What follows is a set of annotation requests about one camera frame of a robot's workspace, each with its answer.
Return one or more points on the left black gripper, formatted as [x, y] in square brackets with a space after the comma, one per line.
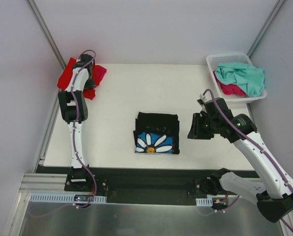
[89, 80]

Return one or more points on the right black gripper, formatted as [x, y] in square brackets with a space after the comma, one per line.
[199, 125]

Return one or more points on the pink t-shirt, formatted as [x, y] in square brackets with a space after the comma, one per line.
[98, 74]

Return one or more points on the red t-shirt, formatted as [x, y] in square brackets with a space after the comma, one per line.
[66, 76]

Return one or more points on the black daisy t-shirt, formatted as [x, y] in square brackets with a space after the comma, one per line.
[156, 133]

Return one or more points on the white plastic basket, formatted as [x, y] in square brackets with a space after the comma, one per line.
[214, 60]

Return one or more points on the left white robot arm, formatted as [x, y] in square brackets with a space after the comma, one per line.
[74, 112]

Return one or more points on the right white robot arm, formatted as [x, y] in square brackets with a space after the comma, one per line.
[274, 195]

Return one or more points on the magenta t-shirt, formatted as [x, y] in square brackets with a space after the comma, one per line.
[232, 89]

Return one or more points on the teal t-shirt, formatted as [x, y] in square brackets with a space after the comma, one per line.
[249, 78]

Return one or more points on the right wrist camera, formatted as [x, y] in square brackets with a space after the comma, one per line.
[202, 99]

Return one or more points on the right white cable duct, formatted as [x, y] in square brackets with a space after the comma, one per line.
[204, 202]

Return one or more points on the white cable duct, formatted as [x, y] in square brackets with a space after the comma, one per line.
[66, 198]
[204, 202]

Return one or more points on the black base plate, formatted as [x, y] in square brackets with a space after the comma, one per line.
[140, 186]

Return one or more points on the left aluminium frame post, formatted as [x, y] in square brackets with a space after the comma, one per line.
[46, 32]

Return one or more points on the aluminium frame post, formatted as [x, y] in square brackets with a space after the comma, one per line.
[46, 32]
[278, 6]

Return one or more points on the left white cable duct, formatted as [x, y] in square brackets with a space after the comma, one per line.
[66, 198]

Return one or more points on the right aluminium frame post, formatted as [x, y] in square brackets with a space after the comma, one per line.
[278, 6]

